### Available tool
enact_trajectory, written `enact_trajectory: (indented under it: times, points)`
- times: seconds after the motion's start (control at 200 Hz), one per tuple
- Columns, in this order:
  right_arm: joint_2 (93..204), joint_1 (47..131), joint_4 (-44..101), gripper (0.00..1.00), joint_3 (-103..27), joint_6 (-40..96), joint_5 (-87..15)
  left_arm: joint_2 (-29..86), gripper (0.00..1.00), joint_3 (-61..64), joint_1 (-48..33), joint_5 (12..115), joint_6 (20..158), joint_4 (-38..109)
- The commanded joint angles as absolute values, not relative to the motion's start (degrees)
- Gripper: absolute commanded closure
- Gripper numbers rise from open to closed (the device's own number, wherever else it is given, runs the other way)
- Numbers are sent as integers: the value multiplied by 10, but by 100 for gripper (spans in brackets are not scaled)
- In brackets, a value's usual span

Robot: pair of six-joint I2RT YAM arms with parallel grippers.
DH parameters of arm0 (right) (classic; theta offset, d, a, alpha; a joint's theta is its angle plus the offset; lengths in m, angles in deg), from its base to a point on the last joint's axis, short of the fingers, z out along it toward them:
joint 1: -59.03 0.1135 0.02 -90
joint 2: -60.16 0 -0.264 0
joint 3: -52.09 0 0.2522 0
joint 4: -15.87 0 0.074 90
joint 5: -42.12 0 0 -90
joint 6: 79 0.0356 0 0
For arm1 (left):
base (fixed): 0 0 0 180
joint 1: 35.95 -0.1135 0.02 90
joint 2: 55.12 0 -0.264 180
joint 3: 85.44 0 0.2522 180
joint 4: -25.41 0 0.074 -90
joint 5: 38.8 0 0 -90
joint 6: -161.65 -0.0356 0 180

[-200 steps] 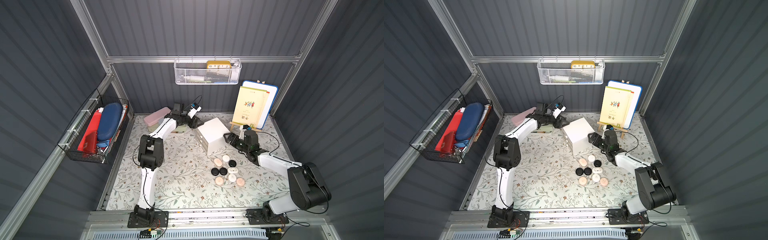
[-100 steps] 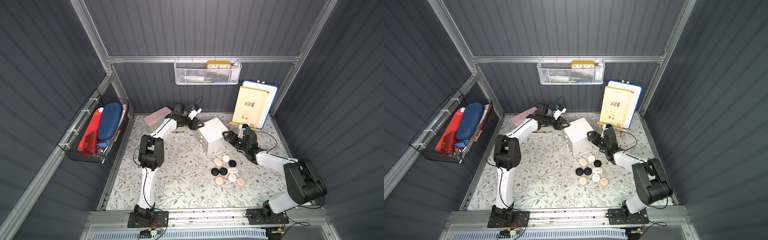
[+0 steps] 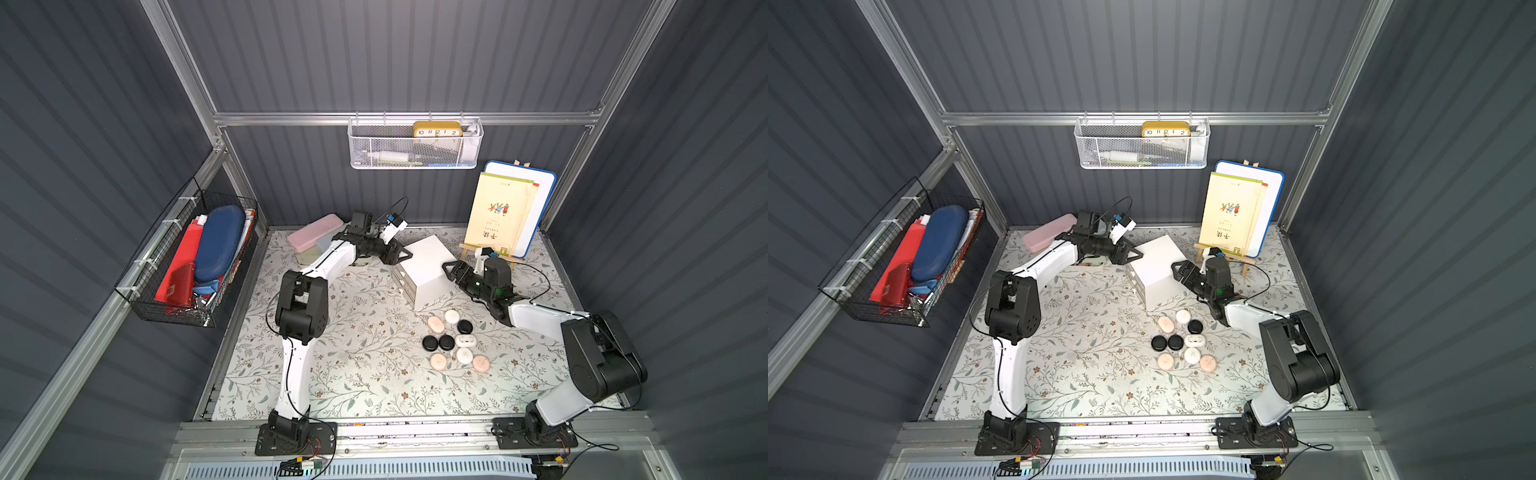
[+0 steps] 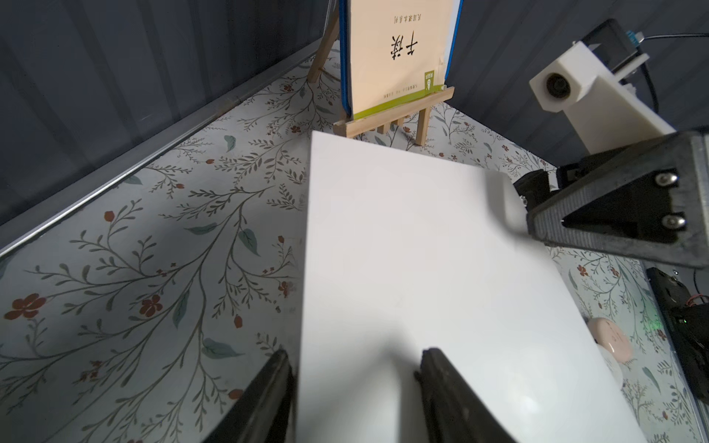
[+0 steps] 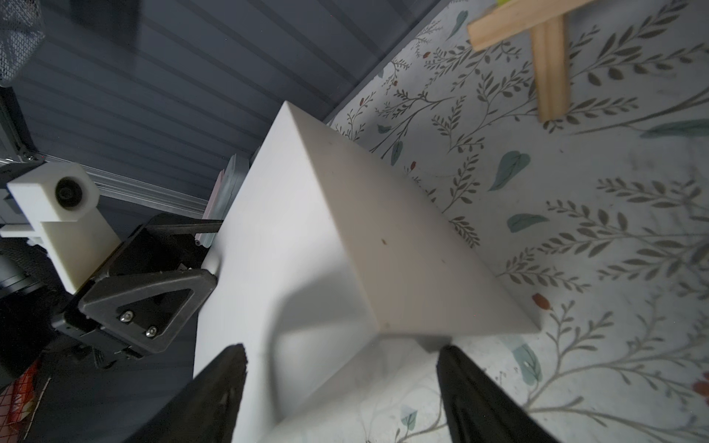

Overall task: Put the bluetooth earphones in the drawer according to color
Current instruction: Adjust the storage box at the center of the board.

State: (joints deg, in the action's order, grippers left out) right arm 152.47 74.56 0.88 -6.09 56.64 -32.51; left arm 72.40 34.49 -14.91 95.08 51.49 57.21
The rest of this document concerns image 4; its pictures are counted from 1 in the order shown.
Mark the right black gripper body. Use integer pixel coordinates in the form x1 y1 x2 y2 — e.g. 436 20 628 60
514 127 708 269

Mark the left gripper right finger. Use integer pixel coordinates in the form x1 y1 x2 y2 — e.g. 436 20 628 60
415 348 514 443

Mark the white drawer cabinet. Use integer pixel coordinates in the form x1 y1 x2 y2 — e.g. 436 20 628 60
295 132 644 442

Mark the wooden easel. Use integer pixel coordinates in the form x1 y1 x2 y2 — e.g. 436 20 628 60
306 1 463 146

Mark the blue-framed whiteboard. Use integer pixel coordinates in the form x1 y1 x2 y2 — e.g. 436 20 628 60
338 0 465 124

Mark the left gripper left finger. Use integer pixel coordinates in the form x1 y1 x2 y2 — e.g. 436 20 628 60
204 350 294 443

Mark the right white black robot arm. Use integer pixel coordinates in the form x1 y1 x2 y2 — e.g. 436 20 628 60
514 126 708 405

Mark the pink earphone case upper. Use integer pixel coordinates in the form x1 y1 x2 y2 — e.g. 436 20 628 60
586 317 633 364

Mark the white earphone case top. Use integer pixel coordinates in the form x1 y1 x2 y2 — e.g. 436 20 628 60
596 344 624 389

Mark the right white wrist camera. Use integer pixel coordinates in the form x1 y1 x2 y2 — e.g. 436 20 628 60
529 42 676 154

